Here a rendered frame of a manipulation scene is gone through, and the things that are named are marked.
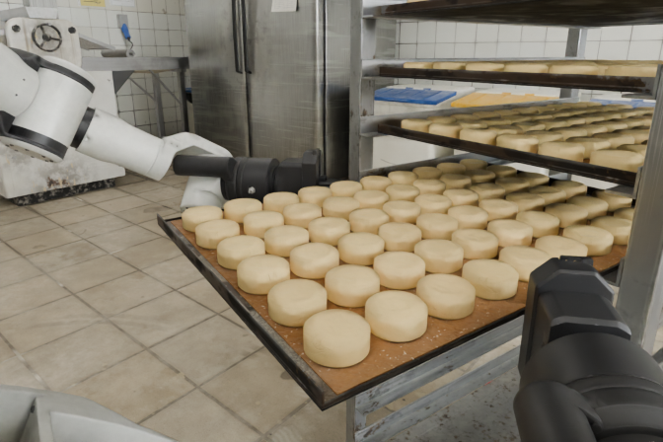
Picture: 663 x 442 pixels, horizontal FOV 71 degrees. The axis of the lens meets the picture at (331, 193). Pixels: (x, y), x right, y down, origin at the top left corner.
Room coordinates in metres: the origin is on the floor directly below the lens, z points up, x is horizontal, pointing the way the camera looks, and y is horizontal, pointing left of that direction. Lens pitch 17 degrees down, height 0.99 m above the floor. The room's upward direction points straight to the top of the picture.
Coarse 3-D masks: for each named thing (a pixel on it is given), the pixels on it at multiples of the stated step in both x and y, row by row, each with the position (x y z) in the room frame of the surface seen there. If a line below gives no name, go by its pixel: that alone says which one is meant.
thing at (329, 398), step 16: (160, 224) 0.56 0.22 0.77; (176, 240) 0.50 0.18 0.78; (192, 256) 0.45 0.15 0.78; (208, 272) 0.41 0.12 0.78; (608, 272) 0.43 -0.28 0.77; (224, 288) 0.38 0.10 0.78; (240, 304) 0.35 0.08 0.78; (256, 320) 0.32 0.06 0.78; (272, 336) 0.30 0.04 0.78; (464, 336) 0.32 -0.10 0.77; (272, 352) 0.30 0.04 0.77; (288, 352) 0.30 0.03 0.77; (432, 352) 0.30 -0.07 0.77; (288, 368) 0.28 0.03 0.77; (304, 368) 0.28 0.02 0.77; (400, 368) 0.28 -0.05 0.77; (304, 384) 0.26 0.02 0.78; (320, 384) 0.27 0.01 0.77; (368, 384) 0.26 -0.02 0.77; (320, 400) 0.24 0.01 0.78; (336, 400) 0.25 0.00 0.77
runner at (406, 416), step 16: (512, 352) 1.04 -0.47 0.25; (480, 368) 0.97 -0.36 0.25; (496, 368) 1.00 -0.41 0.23; (512, 368) 1.00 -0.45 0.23; (448, 384) 0.91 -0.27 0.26; (464, 384) 0.94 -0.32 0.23; (480, 384) 0.94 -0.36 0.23; (416, 400) 0.85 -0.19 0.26; (432, 400) 0.88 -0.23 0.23; (448, 400) 0.89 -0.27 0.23; (400, 416) 0.83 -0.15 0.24; (416, 416) 0.83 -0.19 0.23; (368, 432) 0.78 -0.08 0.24; (384, 432) 0.79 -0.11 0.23; (400, 432) 0.79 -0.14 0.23
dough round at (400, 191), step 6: (390, 186) 0.67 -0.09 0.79; (396, 186) 0.67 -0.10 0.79; (402, 186) 0.67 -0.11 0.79; (408, 186) 0.67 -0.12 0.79; (414, 186) 0.68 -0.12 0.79; (390, 192) 0.66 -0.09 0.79; (396, 192) 0.65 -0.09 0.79; (402, 192) 0.65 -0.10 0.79; (408, 192) 0.65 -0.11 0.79; (414, 192) 0.65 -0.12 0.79; (390, 198) 0.66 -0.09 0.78; (396, 198) 0.65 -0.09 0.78; (402, 198) 0.65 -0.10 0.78; (408, 198) 0.65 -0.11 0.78
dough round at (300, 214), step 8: (288, 208) 0.57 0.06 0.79; (296, 208) 0.57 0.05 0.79; (304, 208) 0.57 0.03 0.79; (312, 208) 0.57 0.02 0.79; (320, 208) 0.58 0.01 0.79; (288, 216) 0.56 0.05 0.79; (296, 216) 0.55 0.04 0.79; (304, 216) 0.55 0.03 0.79; (312, 216) 0.56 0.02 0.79; (320, 216) 0.57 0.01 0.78; (288, 224) 0.56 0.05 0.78; (296, 224) 0.55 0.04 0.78; (304, 224) 0.55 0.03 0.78
